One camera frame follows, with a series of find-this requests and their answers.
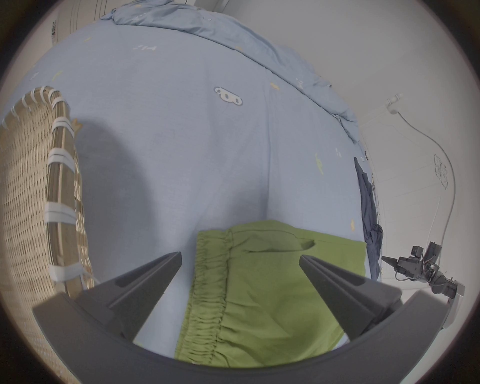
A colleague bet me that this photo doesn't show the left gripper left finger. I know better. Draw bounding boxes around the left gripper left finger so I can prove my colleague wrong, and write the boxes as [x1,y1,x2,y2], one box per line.
[75,251,183,343]

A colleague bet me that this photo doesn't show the pale blue quilt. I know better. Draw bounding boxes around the pale blue quilt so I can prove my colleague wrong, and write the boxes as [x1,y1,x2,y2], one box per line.
[100,0,361,145]

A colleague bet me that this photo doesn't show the green shorts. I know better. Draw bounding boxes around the green shorts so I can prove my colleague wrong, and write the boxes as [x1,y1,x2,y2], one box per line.
[174,220,368,368]

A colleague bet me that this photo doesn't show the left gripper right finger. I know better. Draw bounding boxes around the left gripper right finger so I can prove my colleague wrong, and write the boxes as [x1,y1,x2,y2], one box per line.
[299,255,403,344]

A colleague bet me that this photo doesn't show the dark blue garment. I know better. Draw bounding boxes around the dark blue garment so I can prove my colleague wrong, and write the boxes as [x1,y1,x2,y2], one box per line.
[353,157,385,282]

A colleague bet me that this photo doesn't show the round woven basket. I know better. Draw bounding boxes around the round woven basket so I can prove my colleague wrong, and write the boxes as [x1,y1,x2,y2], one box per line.
[0,85,101,331]

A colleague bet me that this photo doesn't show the white wardrobe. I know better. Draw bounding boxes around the white wardrobe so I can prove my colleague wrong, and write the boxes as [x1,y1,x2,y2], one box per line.
[49,0,124,44]

